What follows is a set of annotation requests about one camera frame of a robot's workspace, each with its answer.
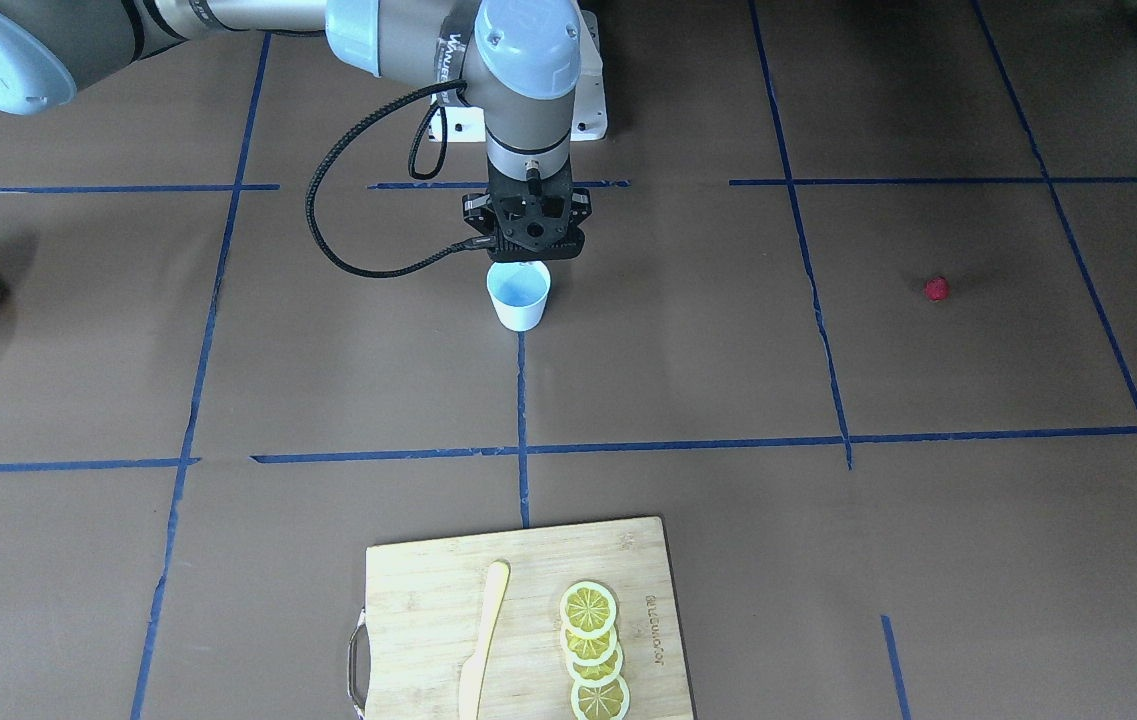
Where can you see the red strawberry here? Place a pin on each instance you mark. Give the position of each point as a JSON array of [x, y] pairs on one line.
[[937, 289]]

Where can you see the yellow plastic knife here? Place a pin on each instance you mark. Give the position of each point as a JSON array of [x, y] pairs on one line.
[[472, 671]]

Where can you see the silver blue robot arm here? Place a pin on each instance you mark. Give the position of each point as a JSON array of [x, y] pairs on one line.
[[518, 61]]

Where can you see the bamboo cutting board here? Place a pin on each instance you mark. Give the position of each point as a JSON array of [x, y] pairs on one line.
[[420, 616]]

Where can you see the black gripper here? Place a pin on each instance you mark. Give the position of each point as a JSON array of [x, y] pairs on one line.
[[472, 210]]

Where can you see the light blue plastic cup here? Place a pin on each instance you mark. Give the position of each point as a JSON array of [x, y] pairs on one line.
[[519, 293]]

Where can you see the lemon slice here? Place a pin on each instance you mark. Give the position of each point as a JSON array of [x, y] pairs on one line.
[[601, 702], [607, 671], [589, 652], [588, 610]]

